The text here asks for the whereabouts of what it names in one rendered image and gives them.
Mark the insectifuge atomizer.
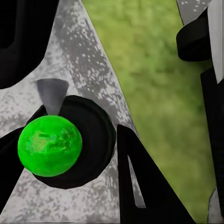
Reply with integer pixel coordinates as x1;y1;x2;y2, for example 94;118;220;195
17;78;117;189

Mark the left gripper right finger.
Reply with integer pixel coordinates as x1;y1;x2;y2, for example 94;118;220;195
117;124;196;224

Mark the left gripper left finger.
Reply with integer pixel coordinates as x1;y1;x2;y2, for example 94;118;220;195
0;127;25;214

